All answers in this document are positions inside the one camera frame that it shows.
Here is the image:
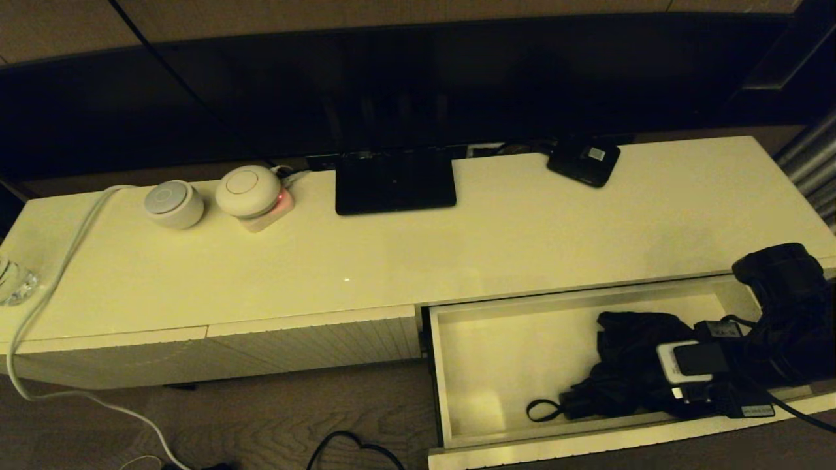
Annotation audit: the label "white ribbed drawer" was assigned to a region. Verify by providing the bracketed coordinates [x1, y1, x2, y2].
[418, 271, 836, 470]

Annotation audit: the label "grey curtain folds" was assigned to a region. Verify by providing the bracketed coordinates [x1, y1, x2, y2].
[771, 108, 836, 237]

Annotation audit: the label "black folding umbrella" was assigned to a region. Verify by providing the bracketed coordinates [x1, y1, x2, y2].
[526, 311, 722, 422]

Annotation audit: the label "black set-top box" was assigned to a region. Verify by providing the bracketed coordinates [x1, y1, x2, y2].
[547, 138, 621, 189]

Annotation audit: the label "black television base plate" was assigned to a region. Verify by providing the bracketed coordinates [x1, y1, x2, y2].
[335, 149, 457, 217]

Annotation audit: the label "white ribbed cabinet door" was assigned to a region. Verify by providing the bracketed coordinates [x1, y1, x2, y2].
[208, 304, 422, 378]

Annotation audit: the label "white plain cabinet panel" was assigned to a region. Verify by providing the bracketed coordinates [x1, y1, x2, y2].
[0, 326, 210, 391]

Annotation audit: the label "clear glass object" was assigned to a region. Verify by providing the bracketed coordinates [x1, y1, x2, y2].
[0, 256, 41, 306]

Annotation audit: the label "white TV cabinet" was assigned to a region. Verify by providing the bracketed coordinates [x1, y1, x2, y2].
[0, 136, 836, 392]

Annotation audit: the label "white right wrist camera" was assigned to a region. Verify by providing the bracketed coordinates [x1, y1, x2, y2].
[656, 339, 731, 386]

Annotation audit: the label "black flat television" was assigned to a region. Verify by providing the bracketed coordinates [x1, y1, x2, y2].
[0, 13, 836, 180]

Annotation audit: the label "tangled black cables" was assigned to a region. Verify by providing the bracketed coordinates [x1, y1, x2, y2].
[465, 141, 555, 159]

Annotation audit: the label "white power cable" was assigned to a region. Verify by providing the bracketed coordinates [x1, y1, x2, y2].
[8, 185, 190, 470]

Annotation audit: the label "white domed round device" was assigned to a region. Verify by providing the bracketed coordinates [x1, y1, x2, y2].
[215, 164, 283, 219]

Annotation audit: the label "white power strip red light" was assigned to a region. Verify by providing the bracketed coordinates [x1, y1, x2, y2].
[238, 186, 297, 234]

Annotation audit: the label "black floor cable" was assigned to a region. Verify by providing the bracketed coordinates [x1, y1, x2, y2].
[307, 431, 406, 470]

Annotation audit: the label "white round speaker grey top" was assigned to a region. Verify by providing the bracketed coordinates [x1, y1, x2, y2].
[144, 180, 205, 230]

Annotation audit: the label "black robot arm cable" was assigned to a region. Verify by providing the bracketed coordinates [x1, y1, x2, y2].
[767, 388, 836, 435]

